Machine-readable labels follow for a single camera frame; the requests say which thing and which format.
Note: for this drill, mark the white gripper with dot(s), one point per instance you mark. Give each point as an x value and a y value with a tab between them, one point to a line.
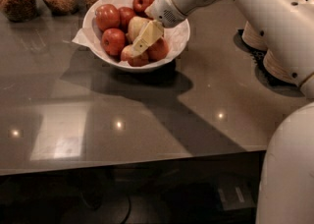
163	9

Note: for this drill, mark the back stack paper bowls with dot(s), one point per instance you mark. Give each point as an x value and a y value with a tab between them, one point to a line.
253	39

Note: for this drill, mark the white paper bowl liner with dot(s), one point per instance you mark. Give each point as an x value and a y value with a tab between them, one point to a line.
178	34

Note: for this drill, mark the dark box under table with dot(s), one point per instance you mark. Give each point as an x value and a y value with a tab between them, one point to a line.
224	197

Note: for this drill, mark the red apple at top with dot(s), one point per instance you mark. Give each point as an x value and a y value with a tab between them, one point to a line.
140	6

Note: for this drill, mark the red apple lower left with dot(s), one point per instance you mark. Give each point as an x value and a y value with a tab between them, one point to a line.
113	41

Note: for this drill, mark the white ceramic bowl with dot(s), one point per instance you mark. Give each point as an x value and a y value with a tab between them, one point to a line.
178	43

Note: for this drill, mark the black rubber mat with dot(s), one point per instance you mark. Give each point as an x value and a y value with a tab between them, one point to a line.
257	56

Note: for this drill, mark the stack paper bowls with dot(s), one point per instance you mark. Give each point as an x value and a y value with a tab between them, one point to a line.
253	39
275	69

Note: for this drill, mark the front stack paper bowls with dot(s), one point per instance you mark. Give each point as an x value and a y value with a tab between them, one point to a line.
275	69

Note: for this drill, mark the red apple upper left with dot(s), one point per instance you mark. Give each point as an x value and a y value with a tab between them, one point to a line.
107	16

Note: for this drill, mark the yellow-green apple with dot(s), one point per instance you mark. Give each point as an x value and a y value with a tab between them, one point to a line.
135	25

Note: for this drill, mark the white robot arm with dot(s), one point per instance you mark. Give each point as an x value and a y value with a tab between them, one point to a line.
286	191

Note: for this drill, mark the red-yellow front apple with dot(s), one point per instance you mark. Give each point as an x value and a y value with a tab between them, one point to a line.
134	61

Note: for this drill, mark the red apple lower right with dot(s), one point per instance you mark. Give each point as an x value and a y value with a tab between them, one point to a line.
159	50

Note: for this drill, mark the dark red middle apple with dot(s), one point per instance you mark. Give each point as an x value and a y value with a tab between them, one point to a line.
126	14

